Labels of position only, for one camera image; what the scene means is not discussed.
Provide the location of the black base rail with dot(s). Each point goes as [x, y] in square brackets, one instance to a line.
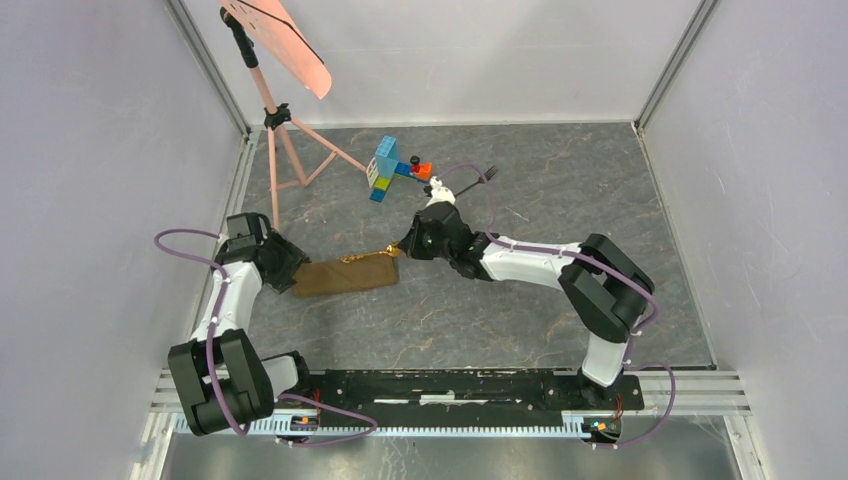
[457, 398]

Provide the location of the white slotted cable duct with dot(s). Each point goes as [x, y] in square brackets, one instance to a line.
[304, 424]

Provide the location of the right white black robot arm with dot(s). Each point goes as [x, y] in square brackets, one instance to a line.
[611, 295]

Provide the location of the black fork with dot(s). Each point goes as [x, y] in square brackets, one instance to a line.
[482, 179]

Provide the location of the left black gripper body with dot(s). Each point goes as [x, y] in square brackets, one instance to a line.
[285, 259]

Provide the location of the gold spoon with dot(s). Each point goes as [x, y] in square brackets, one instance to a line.
[391, 250]

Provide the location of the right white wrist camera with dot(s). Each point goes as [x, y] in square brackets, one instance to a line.
[438, 192]

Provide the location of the colourful toy block structure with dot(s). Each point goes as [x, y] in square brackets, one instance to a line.
[386, 164]

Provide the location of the brown cloth napkin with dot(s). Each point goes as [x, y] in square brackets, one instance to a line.
[335, 277]

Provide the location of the pink music stand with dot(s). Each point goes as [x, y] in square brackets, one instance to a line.
[283, 66]

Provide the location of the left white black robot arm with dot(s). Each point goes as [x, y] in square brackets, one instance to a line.
[221, 381]

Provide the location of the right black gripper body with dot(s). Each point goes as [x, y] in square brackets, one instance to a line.
[420, 246]

